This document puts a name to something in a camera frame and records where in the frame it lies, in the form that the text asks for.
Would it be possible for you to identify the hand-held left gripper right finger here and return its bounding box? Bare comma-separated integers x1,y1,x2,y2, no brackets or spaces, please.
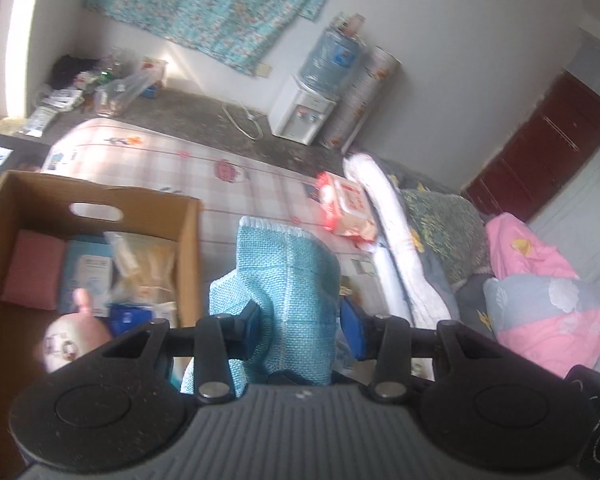
340,297,501,405

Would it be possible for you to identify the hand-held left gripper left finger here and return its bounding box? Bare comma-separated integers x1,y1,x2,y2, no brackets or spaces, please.
102,300,261,406

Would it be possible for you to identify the teal knitted towel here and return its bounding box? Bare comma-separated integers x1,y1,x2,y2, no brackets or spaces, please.
180,216,342,396

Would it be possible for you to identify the blue wet wipes pack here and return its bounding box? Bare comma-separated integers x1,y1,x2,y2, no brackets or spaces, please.
107,302,176,336

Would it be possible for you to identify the clear plastic snack bag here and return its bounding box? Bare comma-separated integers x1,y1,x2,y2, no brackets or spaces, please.
104,231,178,311

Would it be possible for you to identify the brown cardboard box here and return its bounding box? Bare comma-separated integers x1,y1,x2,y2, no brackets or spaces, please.
0,170,203,361

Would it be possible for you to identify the pale blue pack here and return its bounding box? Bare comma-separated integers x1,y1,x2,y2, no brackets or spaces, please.
60,239,115,318

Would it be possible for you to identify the pink plush toy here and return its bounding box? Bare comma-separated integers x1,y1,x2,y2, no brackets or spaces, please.
40,287,113,376

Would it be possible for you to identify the pink cloth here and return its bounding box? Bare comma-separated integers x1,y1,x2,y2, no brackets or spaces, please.
1,230,63,311

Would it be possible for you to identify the white and grey quilt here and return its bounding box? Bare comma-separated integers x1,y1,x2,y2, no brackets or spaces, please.
342,154,486,333

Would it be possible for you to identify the pink and grey quilt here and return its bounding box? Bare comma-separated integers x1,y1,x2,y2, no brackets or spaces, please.
482,275,600,378

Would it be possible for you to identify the pink wet wipes pack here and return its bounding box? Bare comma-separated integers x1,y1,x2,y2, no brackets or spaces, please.
316,171,381,251

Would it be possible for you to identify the green leaf print pillow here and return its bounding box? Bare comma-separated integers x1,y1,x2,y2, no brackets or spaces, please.
400,187,491,286

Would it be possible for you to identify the pink pillow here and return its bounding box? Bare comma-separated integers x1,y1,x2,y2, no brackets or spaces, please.
485,212,580,281

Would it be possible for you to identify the white water dispenser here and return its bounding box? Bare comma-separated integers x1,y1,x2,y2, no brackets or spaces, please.
269,75,337,145

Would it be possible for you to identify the patterned rolled mat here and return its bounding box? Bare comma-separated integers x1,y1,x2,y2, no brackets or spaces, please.
322,46,402,151

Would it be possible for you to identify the dark red door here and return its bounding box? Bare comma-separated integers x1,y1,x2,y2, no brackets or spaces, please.
462,71,600,223

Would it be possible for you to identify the black printed box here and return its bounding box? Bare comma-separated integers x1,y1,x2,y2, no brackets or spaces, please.
0,132,51,211

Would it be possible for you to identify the black bag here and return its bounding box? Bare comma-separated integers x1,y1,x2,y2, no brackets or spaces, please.
50,55,98,91

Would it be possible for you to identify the white cable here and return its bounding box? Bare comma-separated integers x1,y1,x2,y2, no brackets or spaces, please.
222,101,265,140

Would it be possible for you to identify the teal floral wall cloth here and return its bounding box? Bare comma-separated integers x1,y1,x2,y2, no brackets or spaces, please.
82,0,351,77

